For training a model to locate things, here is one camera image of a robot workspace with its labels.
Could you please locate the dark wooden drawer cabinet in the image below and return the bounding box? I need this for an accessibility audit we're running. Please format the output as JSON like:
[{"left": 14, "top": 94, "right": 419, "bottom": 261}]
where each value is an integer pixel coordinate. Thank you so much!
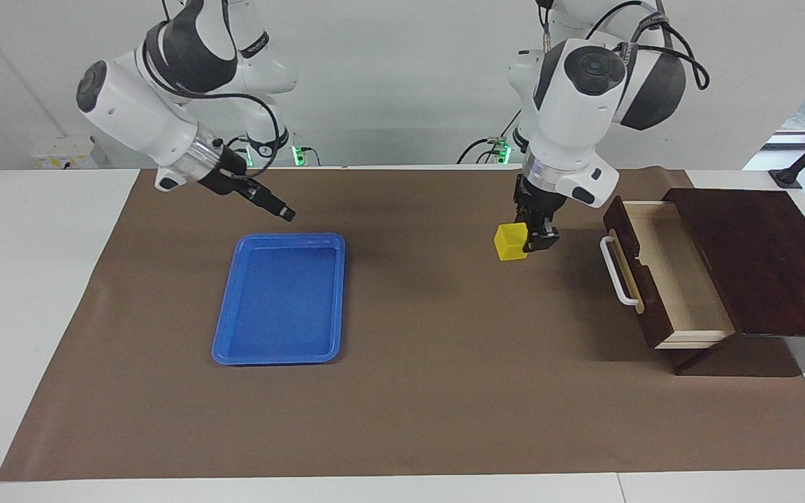
[{"left": 661, "top": 187, "right": 805, "bottom": 377}]

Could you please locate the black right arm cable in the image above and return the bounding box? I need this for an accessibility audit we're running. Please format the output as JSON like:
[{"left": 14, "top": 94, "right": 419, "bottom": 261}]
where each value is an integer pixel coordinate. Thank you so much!
[{"left": 140, "top": 42, "right": 284, "bottom": 175}]

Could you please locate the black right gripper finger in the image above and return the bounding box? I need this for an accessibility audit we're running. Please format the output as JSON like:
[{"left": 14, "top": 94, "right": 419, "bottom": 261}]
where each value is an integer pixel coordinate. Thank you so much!
[{"left": 249, "top": 187, "right": 296, "bottom": 222}]

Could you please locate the tan handle backplate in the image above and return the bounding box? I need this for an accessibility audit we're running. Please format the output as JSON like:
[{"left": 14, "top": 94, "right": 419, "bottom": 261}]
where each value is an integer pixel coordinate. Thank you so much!
[{"left": 609, "top": 229, "right": 646, "bottom": 314}]

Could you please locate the brown table mat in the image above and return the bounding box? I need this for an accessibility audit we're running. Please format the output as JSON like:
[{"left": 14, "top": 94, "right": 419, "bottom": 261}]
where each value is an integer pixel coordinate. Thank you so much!
[{"left": 0, "top": 166, "right": 805, "bottom": 481}]

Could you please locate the blue plastic tray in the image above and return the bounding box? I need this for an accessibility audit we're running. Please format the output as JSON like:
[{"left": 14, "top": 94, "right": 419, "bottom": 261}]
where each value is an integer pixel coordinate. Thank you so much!
[{"left": 211, "top": 233, "right": 346, "bottom": 366}]

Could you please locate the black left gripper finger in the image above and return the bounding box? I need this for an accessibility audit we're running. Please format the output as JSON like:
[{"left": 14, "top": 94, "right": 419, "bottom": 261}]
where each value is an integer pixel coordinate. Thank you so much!
[{"left": 525, "top": 218, "right": 560, "bottom": 254}]

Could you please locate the white power box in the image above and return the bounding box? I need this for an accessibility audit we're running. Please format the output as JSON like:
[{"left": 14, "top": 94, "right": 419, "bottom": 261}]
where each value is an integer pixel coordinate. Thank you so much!
[{"left": 31, "top": 136, "right": 103, "bottom": 170}]

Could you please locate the white drawer handle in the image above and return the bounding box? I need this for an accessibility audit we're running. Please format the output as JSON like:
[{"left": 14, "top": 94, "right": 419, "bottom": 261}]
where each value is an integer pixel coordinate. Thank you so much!
[{"left": 600, "top": 235, "right": 641, "bottom": 307}]

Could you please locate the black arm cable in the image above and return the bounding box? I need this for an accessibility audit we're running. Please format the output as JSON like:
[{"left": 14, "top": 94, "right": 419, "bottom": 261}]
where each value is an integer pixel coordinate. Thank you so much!
[
  {"left": 140, "top": 42, "right": 284, "bottom": 175},
  {"left": 584, "top": 0, "right": 711, "bottom": 92}
]

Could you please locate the black base cable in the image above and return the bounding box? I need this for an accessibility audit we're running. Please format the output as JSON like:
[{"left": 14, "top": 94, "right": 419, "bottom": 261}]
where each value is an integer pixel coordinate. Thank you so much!
[{"left": 457, "top": 136, "right": 512, "bottom": 166}]

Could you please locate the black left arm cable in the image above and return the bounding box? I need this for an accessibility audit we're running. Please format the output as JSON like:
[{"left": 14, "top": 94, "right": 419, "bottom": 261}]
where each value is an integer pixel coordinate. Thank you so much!
[{"left": 584, "top": 0, "right": 711, "bottom": 92}]

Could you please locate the yellow cube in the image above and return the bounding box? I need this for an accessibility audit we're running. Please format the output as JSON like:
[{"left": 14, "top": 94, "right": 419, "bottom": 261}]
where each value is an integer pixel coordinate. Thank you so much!
[{"left": 494, "top": 223, "right": 530, "bottom": 261}]

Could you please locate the dark wooden drawer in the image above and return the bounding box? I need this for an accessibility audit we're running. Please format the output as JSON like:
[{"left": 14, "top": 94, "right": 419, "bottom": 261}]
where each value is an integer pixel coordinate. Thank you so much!
[{"left": 602, "top": 197, "right": 737, "bottom": 350}]

